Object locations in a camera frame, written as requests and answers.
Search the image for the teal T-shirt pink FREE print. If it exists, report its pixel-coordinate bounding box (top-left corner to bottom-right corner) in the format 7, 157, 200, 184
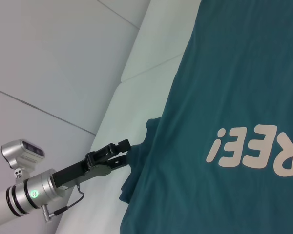
118, 0, 293, 234

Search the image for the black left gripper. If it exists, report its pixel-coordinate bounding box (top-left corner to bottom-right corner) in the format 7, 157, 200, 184
52, 138, 132, 189

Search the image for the left arm cable with connector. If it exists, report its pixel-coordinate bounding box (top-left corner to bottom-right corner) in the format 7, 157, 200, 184
42, 184, 85, 222

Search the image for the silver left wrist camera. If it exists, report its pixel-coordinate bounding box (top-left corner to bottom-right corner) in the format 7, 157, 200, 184
1, 139, 45, 182

